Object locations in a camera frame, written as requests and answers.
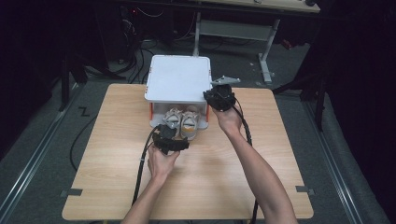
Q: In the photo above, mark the light desk with white legs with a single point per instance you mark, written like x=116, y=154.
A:
x=236, y=29

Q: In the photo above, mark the metal floor rail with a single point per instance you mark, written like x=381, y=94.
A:
x=334, y=168
x=34, y=155

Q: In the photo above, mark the black stand leg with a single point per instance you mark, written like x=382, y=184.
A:
x=320, y=105
x=64, y=84

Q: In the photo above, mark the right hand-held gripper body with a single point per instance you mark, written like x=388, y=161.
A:
x=224, y=96

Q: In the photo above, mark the person's left hand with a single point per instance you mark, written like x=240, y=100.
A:
x=160, y=165

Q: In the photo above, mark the white two-tier shoe rack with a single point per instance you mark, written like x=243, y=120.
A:
x=177, y=77

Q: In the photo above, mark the person's right hand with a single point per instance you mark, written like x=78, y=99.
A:
x=230, y=121

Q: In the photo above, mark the grey tape strip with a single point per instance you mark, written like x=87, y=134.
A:
x=304, y=189
x=73, y=192

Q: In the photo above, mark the grey white child sneaker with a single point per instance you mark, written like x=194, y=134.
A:
x=190, y=124
x=172, y=118

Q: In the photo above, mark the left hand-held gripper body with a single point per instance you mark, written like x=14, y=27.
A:
x=165, y=137

